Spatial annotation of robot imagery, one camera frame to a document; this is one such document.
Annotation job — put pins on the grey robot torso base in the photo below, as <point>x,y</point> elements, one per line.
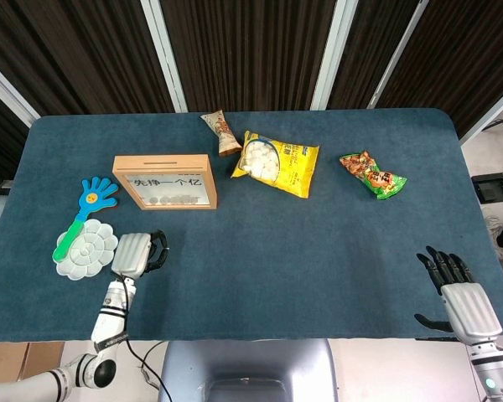
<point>247,364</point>

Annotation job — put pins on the green orange snack bag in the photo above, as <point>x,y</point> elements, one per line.
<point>377,176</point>

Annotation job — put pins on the brown cardboard box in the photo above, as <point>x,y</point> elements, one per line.
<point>25,358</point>

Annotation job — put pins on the black floor box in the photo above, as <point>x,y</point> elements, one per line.
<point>496,188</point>

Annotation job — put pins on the brown snack packet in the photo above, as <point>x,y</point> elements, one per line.
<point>224,134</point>

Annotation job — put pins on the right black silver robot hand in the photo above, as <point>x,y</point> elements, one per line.
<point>471,312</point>

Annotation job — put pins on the white partition frame post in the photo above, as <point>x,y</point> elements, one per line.
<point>396,54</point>
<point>333,54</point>
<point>8,94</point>
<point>165,58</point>
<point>490,111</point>

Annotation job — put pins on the blue hand clapper toy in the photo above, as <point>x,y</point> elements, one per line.
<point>94,194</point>

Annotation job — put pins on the wooden coin bank box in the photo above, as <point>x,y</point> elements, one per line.
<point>163,165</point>

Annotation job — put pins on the yellow snack bag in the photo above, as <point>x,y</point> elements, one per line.
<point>293,165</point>

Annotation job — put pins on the white flower paint palette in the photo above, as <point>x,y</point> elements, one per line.
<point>88,251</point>

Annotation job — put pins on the blue felt table cover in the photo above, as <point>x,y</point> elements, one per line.
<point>276,259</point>

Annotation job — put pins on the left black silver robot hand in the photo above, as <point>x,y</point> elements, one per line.
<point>130,253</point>

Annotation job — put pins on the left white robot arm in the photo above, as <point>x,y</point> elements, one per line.
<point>111,318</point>

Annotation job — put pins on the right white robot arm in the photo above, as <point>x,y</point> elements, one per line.
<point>492,370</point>

